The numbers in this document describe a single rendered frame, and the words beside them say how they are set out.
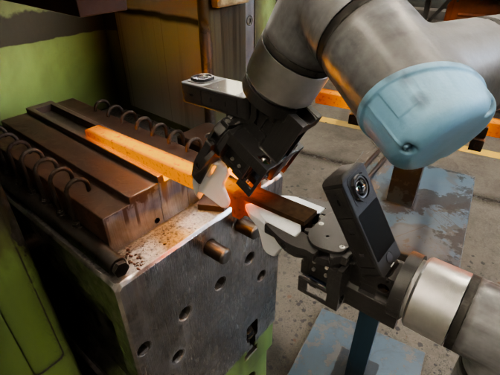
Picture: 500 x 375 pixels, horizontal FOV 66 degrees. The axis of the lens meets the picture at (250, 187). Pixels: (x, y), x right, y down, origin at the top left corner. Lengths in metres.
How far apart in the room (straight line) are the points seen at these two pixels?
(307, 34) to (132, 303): 0.43
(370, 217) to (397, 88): 0.17
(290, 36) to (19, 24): 0.72
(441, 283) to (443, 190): 0.69
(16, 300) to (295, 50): 0.60
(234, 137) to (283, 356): 1.22
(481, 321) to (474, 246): 1.84
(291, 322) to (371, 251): 1.27
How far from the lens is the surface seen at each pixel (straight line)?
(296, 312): 1.68
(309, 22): 0.32
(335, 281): 0.43
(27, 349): 0.83
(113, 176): 0.63
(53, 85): 1.02
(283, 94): 0.36
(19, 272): 0.73
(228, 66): 0.85
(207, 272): 0.68
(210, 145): 0.44
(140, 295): 0.59
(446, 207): 1.02
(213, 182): 0.49
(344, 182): 0.37
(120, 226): 0.59
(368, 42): 0.28
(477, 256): 2.18
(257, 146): 0.42
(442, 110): 0.26
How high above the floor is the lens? 1.31
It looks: 34 degrees down
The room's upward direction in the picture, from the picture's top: straight up
